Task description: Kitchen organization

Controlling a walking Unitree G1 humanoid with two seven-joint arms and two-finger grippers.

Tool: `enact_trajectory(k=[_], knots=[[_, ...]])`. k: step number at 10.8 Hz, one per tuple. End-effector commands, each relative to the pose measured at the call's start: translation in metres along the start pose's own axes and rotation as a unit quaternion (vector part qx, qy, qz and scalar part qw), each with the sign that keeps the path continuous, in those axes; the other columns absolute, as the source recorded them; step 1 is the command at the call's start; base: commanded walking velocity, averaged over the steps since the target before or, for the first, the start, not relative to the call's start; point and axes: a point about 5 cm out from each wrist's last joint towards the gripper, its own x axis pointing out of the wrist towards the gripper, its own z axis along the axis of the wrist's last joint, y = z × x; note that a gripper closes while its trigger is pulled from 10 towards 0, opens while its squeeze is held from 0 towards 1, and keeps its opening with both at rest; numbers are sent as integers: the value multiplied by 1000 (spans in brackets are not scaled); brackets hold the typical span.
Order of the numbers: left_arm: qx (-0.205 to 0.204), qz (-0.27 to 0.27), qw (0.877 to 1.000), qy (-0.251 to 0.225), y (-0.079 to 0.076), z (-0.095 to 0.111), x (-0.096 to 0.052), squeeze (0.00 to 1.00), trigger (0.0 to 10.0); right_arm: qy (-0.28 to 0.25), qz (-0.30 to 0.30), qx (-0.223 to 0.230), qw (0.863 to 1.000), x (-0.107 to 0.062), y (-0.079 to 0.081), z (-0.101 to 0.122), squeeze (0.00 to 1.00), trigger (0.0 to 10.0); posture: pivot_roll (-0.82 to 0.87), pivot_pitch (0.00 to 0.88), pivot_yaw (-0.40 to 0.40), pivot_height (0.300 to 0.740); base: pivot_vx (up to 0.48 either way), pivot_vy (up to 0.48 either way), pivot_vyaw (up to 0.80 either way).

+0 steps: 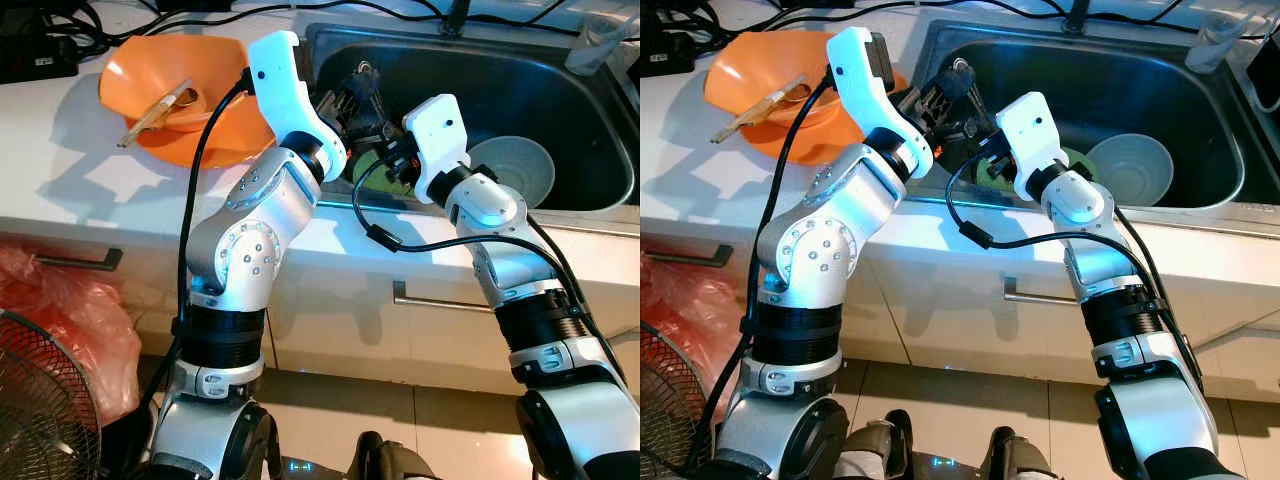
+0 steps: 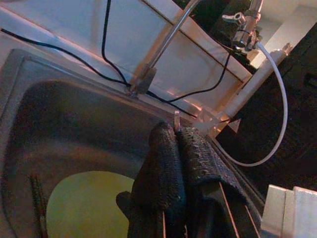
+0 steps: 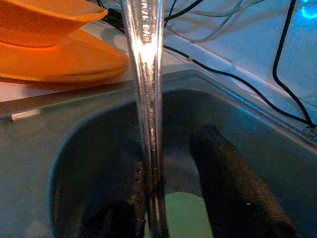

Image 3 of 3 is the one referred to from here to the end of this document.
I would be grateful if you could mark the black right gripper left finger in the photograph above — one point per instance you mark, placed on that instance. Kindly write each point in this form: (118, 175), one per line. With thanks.
(119, 218)

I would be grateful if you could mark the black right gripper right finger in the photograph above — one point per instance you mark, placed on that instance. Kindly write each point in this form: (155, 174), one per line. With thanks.
(235, 186)

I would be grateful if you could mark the orange bowl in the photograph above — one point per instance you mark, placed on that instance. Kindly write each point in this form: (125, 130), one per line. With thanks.
(37, 22)

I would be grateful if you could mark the green plate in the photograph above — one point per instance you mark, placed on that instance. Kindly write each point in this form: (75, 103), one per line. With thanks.
(185, 215)

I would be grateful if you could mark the stainless steel sink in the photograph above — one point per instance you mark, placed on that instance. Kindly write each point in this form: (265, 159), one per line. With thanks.
(44, 148)

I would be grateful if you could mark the orange plate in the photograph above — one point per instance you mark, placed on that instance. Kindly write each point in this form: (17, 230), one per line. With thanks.
(74, 62)

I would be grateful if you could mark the black power strip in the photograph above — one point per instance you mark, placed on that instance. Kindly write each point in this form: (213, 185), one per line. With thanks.
(116, 17)

